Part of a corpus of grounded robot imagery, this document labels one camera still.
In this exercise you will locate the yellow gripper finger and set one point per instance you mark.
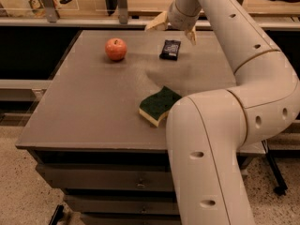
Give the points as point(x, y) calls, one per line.
point(191, 35)
point(159, 23)

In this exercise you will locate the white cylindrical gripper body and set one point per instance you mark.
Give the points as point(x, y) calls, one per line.
point(178, 20)

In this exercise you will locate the dark blue rxbar wrapper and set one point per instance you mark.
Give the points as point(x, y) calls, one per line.
point(170, 50)

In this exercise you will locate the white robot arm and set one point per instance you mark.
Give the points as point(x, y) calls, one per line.
point(205, 130)

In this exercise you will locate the red apple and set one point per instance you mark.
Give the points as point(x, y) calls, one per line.
point(116, 49)

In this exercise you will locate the green and yellow sponge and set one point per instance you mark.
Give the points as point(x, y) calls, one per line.
point(156, 107)

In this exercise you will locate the colourful package on shelf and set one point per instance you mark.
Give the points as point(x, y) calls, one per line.
point(44, 8)

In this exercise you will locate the grey drawer cabinet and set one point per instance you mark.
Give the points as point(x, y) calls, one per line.
point(89, 139)

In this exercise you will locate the wooden shelf with metal posts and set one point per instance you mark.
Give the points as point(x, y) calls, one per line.
point(92, 13)

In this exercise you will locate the black metal stand leg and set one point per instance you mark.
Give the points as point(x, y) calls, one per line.
point(281, 187)

